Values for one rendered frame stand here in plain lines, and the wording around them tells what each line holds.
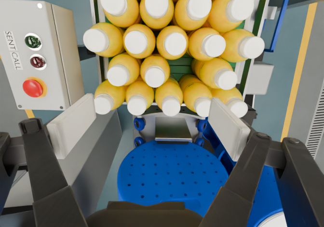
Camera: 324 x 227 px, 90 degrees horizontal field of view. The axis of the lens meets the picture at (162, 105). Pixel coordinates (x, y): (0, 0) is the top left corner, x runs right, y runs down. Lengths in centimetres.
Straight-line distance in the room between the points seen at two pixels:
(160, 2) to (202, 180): 38
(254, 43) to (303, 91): 169
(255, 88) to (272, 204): 45
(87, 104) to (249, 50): 29
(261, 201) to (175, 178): 50
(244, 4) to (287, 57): 148
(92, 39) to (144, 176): 32
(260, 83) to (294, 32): 116
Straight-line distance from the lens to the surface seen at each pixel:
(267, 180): 91
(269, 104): 187
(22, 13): 39
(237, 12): 34
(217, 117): 17
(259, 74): 67
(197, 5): 32
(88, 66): 155
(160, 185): 41
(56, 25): 39
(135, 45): 32
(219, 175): 47
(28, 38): 38
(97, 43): 33
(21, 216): 85
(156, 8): 32
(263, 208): 85
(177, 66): 53
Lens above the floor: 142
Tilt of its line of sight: 67 degrees down
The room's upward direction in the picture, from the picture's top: 176 degrees clockwise
